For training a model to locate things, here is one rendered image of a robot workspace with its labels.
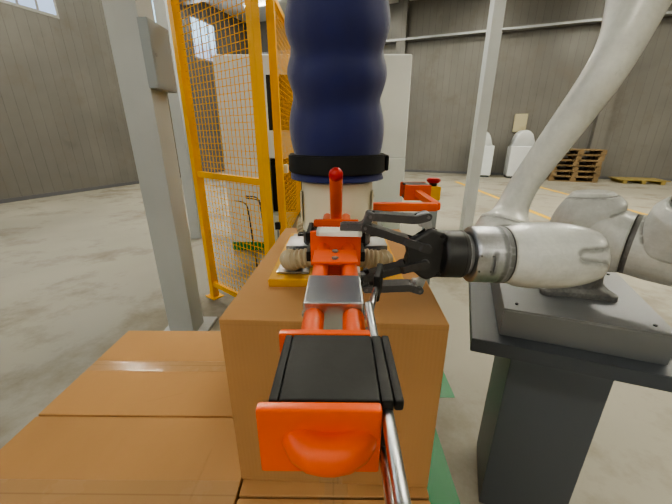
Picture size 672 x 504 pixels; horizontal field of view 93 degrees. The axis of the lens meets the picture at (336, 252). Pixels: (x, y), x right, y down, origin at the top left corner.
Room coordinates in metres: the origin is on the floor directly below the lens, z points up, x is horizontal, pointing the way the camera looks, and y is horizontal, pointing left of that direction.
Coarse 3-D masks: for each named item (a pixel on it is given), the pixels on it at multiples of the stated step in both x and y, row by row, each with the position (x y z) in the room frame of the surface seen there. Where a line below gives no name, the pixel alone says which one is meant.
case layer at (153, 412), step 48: (144, 336) 1.01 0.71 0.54; (192, 336) 1.01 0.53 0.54; (96, 384) 0.77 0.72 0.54; (144, 384) 0.77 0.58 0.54; (192, 384) 0.77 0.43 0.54; (48, 432) 0.60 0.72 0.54; (96, 432) 0.60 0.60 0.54; (144, 432) 0.60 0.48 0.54; (192, 432) 0.60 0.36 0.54; (0, 480) 0.48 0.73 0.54; (48, 480) 0.48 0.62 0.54; (96, 480) 0.48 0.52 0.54; (144, 480) 0.48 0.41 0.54; (192, 480) 0.48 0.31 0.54; (240, 480) 0.48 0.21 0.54
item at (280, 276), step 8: (288, 240) 0.88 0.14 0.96; (296, 248) 0.72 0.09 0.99; (280, 264) 0.68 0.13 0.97; (272, 272) 0.65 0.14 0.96; (280, 272) 0.64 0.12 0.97; (288, 272) 0.64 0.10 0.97; (296, 272) 0.64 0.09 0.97; (304, 272) 0.64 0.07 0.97; (272, 280) 0.61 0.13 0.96; (280, 280) 0.61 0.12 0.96; (288, 280) 0.61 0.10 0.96; (296, 280) 0.61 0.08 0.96; (304, 280) 0.61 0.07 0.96
